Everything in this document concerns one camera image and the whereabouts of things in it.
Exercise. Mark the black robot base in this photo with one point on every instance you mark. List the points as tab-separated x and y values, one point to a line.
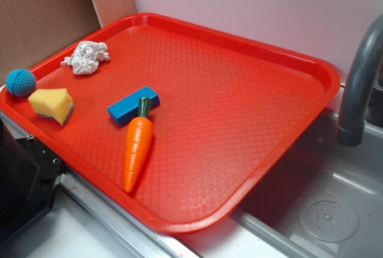
30	174

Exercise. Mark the blue rectangular block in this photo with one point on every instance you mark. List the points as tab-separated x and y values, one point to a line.
126	109

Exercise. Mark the red plastic tray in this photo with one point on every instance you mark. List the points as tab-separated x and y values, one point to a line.
229	109

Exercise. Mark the orange plastic toy carrot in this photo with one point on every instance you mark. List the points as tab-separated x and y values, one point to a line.
138	140

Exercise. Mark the crumpled white cloth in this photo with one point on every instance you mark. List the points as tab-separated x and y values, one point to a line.
86	57

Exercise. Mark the yellow sponge piece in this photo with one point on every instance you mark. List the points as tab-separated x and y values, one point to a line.
55	104

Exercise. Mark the grey plastic sink basin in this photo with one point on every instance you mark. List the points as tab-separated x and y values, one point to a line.
320	200

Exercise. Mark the blue crocheted ball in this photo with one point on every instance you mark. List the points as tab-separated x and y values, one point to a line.
21	82

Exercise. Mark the brown cardboard panel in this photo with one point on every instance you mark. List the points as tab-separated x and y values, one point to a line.
33	30

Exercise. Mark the grey plastic faucet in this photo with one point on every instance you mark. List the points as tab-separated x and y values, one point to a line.
362	97

